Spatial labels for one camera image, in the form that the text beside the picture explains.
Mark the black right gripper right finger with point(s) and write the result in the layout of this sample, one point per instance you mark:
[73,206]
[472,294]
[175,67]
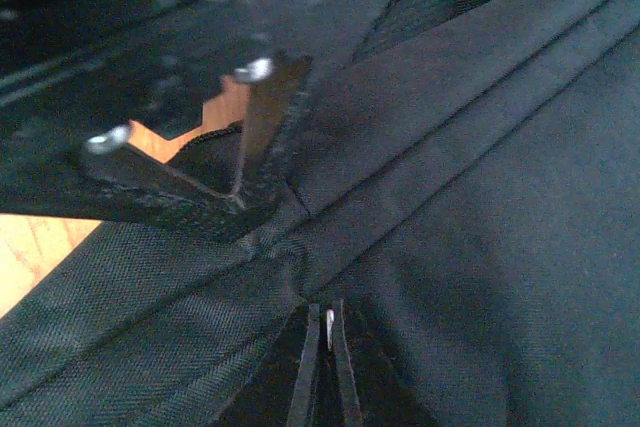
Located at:
[370,392]

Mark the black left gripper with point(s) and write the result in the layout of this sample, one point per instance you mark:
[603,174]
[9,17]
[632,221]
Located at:
[71,70]

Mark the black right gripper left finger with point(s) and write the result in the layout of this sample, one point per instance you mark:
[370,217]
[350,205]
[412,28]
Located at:
[282,391]

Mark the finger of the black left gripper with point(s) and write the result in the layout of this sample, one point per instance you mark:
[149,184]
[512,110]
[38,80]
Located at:
[211,188]
[270,122]

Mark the black student backpack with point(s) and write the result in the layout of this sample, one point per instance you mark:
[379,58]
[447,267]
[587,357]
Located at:
[466,177]

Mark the white zipper pull tab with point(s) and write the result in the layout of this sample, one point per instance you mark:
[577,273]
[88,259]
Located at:
[329,324]

